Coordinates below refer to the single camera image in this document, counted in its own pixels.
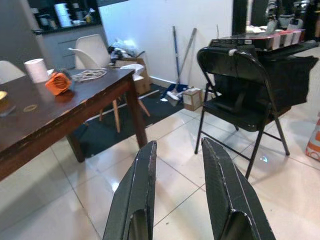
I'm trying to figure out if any white plastic chair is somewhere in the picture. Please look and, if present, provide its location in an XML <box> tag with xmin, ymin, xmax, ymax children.
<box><xmin>67</xmin><ymin>33</ymin><xmax>151</xmax><ymax>133</ymax></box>

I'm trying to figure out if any black flat box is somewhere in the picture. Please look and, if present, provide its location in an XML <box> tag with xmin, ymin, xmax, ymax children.
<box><xmin>208</xmin><ymin>29</ymin><xmax>306</xmax><ymax>52</ymax></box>

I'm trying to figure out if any grey kitchen cabinet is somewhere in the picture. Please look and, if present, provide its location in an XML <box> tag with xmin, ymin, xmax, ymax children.
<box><xmin>32</xmin><ymin>23</ymin><xmax>111</xmax><ymax>71</ymax></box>

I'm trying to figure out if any dark brown wooden table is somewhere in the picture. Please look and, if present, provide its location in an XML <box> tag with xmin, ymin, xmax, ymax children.
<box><xmin>0</xmin><ymin>67</ymin><xmax>148</xmax><ymax>182</ymax></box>

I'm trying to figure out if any orange shopping bag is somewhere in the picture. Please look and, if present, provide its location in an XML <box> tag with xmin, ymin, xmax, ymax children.
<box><xmin>305</xmin><ymin>119</ymin><xmax>320</xmax><ymax>161</ymax></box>

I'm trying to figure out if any small orange fan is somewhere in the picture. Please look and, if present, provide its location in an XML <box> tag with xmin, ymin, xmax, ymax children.
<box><xmin>45</xmin><ymin>71</ymin><xmax>73</xmax><ymax>96</ymax></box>

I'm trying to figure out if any black floor mat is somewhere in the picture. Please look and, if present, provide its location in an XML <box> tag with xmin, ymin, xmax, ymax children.
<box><xmin>72</xmin><ymin>83</ymin><xmax>186</xmax><ymax>158</ymax></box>

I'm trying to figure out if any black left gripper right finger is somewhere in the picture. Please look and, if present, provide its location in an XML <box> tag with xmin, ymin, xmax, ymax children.
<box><xmin>201</xmin><ymin>137</ymin><xmax>276</xmax><ymax>240</ymax></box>

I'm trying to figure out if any crumpled clear plastic bag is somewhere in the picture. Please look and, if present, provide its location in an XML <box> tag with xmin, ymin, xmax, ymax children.
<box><xmin>107</xmin><ymin>37</ymin><xmax>146</xmax><ymax>62</ymax></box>

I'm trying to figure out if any white paper roll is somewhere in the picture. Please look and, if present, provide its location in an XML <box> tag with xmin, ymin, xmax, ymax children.
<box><xmin>24</xmin><ymin>58</ymin><xmax>49</xmax><ymax>84</ymax></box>

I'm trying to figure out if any black folding chair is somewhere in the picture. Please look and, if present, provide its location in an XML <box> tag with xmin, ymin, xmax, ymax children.
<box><xmin>194</xmin><ymin>46</ymin><xmax>291</xmax><ymax>180</ymax></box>

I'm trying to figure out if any black cloth covered table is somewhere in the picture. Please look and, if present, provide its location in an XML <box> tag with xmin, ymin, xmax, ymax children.
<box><xmin>214</xmin><ymin>39</ymin><xmax>320</xmax><ymax>118</ymax></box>

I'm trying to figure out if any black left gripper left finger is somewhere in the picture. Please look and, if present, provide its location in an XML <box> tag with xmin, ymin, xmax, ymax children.
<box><xmin>102</xmin><ymin>140</ymin><xmax>158</xmax><ymax>240</ymax></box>

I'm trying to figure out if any small cardboard box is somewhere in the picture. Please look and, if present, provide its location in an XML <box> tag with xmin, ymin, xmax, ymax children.
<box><xmin>182</xmin><ymin>87</ymin><xmax>204</xmax><ymax>112</ymax></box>

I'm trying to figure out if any blue handled broom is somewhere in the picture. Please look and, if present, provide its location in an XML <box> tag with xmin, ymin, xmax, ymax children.
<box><xmin>159</xmin><ymin>25</ymin><xmax>188</xmax><ymax>101</ymax></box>

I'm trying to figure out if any white coiled rope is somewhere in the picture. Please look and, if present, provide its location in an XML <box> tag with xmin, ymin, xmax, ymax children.
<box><xmin>71</xmin><ymin>69</ymin><xmax>108</xmax><ymax>83</ymax></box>

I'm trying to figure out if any open cardboard box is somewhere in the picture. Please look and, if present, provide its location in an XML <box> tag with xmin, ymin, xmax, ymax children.
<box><xmin>109</xmin><ymin>57</ymin><xmax>152</xmax><ymax>95</ymax></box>

